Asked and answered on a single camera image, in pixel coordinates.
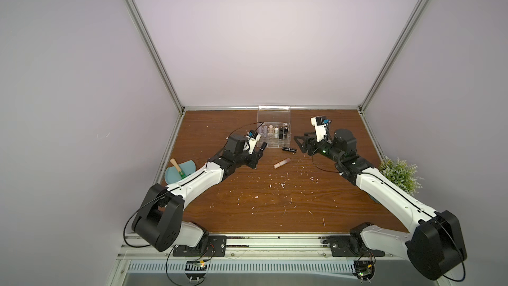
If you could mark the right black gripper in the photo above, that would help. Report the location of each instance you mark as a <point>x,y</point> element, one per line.
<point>311,145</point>

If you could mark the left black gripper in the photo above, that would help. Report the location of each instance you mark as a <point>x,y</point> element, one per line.
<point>254,159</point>

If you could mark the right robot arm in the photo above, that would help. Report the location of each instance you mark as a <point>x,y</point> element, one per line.
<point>433,242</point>

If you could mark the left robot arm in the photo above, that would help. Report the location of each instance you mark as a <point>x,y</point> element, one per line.
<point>159,219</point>

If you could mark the clear acrylic lipstick organizer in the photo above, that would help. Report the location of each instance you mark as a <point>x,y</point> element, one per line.
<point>277,116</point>

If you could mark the peach lip gloss tube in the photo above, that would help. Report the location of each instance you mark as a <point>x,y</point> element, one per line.
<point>281,163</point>

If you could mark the teal dustpan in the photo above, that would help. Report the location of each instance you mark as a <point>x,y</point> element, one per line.
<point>172,175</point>

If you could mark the potted green plant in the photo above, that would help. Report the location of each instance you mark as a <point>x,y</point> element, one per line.
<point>402,174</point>

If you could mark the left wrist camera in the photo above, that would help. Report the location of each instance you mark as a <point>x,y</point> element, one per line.
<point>252,138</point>

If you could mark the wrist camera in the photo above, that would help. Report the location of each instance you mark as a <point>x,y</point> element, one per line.
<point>252,138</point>
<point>321,125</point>

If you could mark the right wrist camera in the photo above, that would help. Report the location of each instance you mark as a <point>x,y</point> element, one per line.
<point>321,125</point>

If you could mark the green rake wooden handle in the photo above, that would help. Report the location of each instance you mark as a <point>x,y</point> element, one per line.
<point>177,168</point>

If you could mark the aluminium front rail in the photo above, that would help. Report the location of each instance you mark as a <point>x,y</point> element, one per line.
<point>278,246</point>

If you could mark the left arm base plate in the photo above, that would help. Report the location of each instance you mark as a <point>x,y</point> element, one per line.
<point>209,246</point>

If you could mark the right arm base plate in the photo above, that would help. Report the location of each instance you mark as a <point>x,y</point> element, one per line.
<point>347,246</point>

